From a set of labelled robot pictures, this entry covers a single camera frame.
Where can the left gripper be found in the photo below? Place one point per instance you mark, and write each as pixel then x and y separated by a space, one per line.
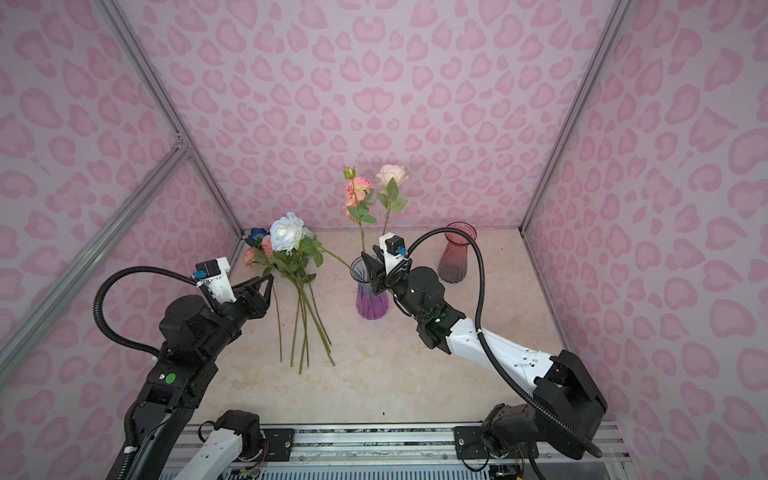
pixel 250 299

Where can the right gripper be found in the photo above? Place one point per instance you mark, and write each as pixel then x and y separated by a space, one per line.
pixel 377 272

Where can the purple blue glass vase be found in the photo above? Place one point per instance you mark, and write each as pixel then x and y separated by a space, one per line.
pixel 369 306

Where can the white blue rose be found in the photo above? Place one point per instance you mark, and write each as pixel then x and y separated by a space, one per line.
pixel 294 250

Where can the pink peony flower stem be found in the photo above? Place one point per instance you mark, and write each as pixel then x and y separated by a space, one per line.
pixel 359 195

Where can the cream pink rose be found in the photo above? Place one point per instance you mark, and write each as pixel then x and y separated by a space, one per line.
pixel 391 179

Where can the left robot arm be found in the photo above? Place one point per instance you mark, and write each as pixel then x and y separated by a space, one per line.
pixel 196 330

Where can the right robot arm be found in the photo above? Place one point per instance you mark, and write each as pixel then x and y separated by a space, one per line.
pixel 562 404

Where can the red grey glass vase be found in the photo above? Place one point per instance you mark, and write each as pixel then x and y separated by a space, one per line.
pixel 452 267

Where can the pink rose bunch on table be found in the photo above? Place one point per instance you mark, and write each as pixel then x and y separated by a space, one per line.
pixel 257 254

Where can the dark blue rose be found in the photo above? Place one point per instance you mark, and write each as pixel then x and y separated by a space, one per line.
pixel 257 234

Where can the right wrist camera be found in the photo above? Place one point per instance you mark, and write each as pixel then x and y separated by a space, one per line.
pixel 394 251

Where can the left aluminium frame bar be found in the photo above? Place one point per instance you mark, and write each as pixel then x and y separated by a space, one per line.
pixel 40 318

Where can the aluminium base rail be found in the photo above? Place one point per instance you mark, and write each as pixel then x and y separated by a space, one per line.
pixel 420 451

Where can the left corner aluminium post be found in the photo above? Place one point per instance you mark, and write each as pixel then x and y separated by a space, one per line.
pixel 130 43

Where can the right aluminium frame post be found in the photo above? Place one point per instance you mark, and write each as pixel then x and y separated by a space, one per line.
pixel 620 16

